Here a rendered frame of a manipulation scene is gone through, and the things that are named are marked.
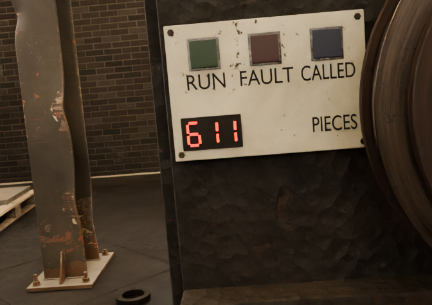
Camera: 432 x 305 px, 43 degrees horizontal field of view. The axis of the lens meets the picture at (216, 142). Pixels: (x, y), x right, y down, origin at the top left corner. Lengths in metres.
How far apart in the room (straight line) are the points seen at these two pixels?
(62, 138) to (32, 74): 0.40
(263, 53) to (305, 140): 0.13
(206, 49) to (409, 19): 0.26
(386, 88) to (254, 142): 0.20
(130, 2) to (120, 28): 0.33
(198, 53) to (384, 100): 0.25
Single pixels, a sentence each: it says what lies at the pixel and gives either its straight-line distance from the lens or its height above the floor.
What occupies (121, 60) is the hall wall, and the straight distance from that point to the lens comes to 6.84.
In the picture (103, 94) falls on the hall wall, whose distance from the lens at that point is 6.89.
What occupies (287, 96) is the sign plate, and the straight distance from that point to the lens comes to 0.73.
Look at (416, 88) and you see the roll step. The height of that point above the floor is 1.14.
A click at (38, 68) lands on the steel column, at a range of 3.33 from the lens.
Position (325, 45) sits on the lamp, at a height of 1.20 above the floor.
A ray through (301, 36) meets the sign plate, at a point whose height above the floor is 1.21.
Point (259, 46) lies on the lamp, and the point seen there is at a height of 1.20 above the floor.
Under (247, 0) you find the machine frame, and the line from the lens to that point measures 0.75.
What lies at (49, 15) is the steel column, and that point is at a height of 1.57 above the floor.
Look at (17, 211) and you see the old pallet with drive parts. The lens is 5.37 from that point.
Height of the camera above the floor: 1.17
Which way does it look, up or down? 7 degrees down
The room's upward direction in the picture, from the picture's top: 5 degrees counter-clockwise
